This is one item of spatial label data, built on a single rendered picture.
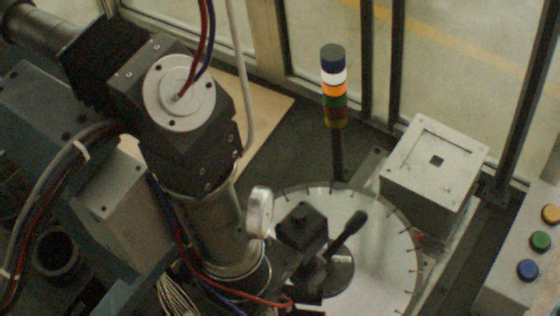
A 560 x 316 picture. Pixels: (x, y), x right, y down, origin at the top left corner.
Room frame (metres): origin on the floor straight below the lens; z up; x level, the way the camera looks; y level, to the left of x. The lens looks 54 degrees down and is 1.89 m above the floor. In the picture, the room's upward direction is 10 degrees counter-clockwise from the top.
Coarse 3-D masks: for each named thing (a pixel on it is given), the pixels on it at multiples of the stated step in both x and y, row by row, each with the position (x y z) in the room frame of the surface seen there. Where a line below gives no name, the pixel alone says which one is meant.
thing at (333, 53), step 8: (328, 48) 0.73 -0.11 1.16; (336, 48) 0.73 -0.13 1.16; (320, 56) 0.72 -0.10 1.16; (328, 56) 0.71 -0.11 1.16; (336, 56) 0.71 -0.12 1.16; (344, 56) 0.71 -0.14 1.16; (320, 64) 0.73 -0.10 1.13; (328, 64) 0.70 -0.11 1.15; (336, 64) 0.70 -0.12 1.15; (344, 64) 0.71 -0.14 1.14; (328, 72) 0.70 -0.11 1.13; (336, 72) 0.70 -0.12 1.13
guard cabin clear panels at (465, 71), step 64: (64, 0) 1.37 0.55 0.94; (128, 0) 1.43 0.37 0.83; (192, 0) 1.23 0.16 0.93; (320, 0) 0.96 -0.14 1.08; (384, 0) 0.86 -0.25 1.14; (448, 0) 0.77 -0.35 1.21; (512, 0) 0.69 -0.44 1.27; (384, 64) 0.86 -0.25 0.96; (448, 64) 0.76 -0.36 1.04; (512, 64) 0.67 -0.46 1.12
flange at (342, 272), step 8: (344, 248) 0.46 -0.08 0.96; (352, 256) 0.44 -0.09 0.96; (336, 264) 0.43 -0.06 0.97; (344, 264) 0.42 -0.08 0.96; (352, 264) 0.42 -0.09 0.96; (328, 272) 0.41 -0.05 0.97; (336, 272) 0.41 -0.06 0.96; (344, 272) 0.41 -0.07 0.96; (352, 272) 0.41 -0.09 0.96; (328, 280) 0.40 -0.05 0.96; (336, 280) 0.40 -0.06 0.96; (344, 280) 0.40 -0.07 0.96; (328, 288) 0.39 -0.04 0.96; (336, 288) 0.38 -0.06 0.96; (344, 288) 0.38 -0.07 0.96; (328, 296) 0.37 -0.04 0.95
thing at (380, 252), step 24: (312, 192) 0.58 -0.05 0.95; (336, 192) 0.58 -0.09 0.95; (336, 216) 0.53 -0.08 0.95; (384, 216) 0.51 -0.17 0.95; (360, 240) 0.47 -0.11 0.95; (384, 240) 0.46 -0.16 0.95; (408, 240) 0.45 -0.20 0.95; (360, 264) 0.42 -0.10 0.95; (384, 264) 0.41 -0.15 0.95; (408, 264) 0.40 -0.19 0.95; (360, 288) 0.38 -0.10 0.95; (384, 288) 0.37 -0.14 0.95; (408, 288) 0.36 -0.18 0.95; (288, 312) 0.36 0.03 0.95; (312, 312) 0.35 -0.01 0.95; (336, 312) 0.34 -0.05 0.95; (360, 312) 0.33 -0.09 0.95; (384, 312) 0.32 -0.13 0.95
